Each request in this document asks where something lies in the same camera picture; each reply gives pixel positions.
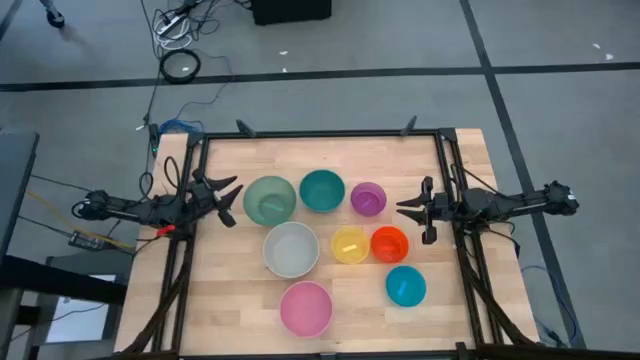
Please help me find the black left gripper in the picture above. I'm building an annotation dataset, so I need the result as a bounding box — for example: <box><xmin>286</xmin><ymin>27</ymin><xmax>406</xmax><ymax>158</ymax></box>
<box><xmin>187</xmin><ymin>168</ymin><xmax>244</xmax><ymax>229</ymax></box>

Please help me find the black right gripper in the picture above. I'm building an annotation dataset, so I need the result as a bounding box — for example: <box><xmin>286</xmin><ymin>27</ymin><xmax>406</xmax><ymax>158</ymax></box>
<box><xmin>396</xmin><ymin>175</ymin><xmax>466</xmax><ymax>246</ymax></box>

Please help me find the small orange plastic bowl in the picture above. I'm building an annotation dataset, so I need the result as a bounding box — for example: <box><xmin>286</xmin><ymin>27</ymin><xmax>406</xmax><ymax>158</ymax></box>
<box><xmin>370</xmin><ymin>225</ymin><xmax>410</xmax><ymax>264</ymax></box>

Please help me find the small yellow plastic bowl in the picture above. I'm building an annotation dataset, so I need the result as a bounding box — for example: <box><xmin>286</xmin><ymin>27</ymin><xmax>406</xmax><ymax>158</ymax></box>
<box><xmin>330</xmin><ymin>225</ymin><xmax>371</xmax><ymax>265</ymax></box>

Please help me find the large grey plastic bowl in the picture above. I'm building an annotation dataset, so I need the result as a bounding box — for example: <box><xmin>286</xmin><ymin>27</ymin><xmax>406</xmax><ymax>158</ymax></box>
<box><xmin>262</xmin><ymin>221</ymin><xmax>320</xmax><ymax>279</ymax></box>

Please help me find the medium teal plastic bowl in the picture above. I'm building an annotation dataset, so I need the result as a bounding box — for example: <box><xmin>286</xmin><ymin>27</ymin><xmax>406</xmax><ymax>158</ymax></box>
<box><xmin>299</xmin><ymin>169</ymin><xmax>346</xmax><ymax>213</ymax></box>

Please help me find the large pink plastic bowl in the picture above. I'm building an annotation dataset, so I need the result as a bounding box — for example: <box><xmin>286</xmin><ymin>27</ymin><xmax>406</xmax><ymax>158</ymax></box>
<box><xmin>279</xmin><ymin>280</ymin><xmax>334</xmax><ymax>338</ymax></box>

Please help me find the large green plastic bowl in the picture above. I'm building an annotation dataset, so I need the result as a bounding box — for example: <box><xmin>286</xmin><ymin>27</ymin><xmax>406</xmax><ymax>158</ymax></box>
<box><xmin>243</xmin><ymin>175</ymin><xmax>297</xmax><ymax>227</ymax></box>

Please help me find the small purple plastic bowl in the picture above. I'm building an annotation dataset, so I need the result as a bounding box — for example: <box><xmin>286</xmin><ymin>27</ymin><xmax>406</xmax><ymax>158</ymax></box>
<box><xmin>350</xmin><ymin>181</ymin><xmax>388</xmax><ymax>217</ymax></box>

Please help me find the small blue plastic bowl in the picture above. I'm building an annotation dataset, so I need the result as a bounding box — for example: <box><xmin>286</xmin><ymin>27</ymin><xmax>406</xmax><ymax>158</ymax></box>
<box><xmin>385</xmin><ymin>265</ymin><xmax>428</xmax><ymax>308</ymax></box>

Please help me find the small black electronic device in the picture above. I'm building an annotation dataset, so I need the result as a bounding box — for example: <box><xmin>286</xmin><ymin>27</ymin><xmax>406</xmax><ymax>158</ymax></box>
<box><xmin>68</xmin><ymin>230</ymin><xmax>105</xmax><ymax>251</ymax></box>

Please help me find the white power strip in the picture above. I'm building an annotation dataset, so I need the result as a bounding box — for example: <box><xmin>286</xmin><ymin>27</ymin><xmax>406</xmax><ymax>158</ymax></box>
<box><xmin>155</xmin><ymin>13</ymin><xmax>187</xmax><ymax>35</ymax></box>

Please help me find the black box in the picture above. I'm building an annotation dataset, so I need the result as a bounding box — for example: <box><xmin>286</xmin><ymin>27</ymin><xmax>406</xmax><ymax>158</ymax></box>
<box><xmin>251</xmin><ymin>0</ymin><xmax>333</xmax><ymax>26</ymax></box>

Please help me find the black chair caster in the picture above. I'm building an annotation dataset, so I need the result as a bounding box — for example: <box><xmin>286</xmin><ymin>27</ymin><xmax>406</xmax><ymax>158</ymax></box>
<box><xmin>39</xmin><ymin>0</ymin><xmax>66</xmax><ymax>29</ymax></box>

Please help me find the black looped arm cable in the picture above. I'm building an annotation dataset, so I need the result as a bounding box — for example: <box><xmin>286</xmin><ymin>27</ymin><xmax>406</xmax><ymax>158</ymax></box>
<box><xmin>163</xmin><ymin>155</ymin><xmax>182</xmax><ymax>191</ymax></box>

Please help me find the blue cable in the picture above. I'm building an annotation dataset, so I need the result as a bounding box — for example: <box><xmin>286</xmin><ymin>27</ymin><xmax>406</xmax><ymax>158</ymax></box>
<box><xmin>519</xmin><ymin>263</ymin><xmax>579</xmax><ymax>347</ymax></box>
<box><xmin>159</xmin><ymin>118</ymin><xmax>204</xmax><ymax>135</ymax></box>

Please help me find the black aluminium table frame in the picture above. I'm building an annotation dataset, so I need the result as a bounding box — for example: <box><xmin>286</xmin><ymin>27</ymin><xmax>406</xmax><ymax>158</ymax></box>
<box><xmin>114</xmin><ymin>127</ymin><xmax>640</xmax><ymax>360</ymax></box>

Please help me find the black rubber ring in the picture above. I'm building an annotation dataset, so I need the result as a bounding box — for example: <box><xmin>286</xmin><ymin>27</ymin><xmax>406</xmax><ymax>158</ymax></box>
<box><xmin>159</xmin><ymin>48</ymin><xmax>202</xmax><ymax>85</ymax></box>

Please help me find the white coiled cable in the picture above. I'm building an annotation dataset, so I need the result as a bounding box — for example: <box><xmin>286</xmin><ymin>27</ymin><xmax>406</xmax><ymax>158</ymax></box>
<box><xmin>154</xmin><ymin>19</ymin><xmax>194</xmax><ymax>51</ymax></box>

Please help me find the yellow cable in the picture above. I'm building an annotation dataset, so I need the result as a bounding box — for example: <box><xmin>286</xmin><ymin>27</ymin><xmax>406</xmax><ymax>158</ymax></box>
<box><xmin>27</xmin><ymin>189</ymin><xmax>134</xmax><ymax>249</ymax></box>

